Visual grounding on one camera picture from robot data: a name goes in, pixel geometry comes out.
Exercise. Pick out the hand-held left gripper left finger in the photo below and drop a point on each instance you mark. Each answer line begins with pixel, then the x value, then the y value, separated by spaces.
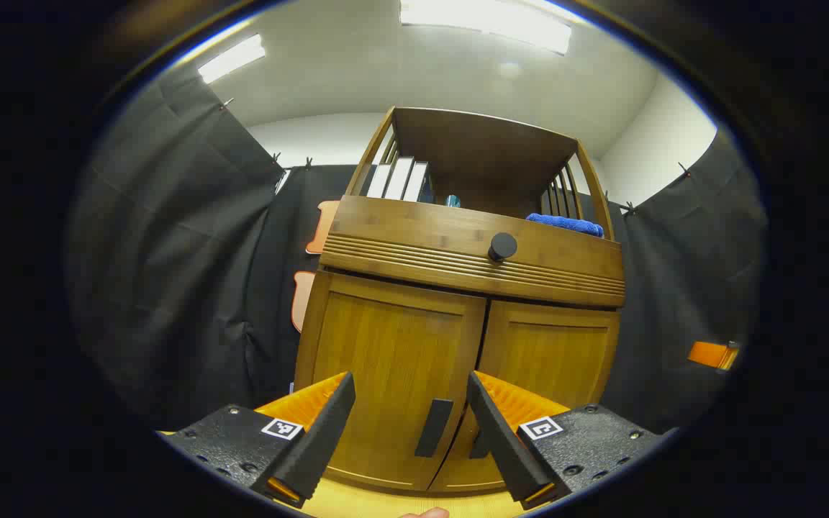
pixel 321 439

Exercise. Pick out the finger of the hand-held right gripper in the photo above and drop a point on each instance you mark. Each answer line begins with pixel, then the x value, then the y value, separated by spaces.
pixel 709 354

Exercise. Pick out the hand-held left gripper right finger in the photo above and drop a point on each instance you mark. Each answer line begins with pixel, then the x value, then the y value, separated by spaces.
pixel 501 439

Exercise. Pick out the wooden shoe cabinet door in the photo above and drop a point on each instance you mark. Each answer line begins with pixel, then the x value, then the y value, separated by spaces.
pixel 393 345
pixel 551 352

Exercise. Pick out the wooden double-door shoe cabinet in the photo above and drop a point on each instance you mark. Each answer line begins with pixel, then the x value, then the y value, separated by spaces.
pixel 486 151

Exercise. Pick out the black round drawer knob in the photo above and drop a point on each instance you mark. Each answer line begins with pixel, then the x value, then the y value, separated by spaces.
pixel 502 246

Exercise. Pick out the blue towel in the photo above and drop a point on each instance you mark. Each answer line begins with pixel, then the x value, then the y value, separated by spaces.
pixel 565 224

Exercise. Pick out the wooden ribbed drawer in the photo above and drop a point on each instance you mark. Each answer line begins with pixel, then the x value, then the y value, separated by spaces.
pixel 414 230

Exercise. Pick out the black backdrop cloth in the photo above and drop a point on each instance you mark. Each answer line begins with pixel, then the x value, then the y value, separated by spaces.
pixel 170 252

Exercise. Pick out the white book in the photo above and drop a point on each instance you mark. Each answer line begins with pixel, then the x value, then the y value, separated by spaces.
pixel 379 181
pixel 416 183
pixel 399 178

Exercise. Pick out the small ceiling light panel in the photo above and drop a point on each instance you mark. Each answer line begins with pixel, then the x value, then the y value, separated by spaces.
pixel 231 59

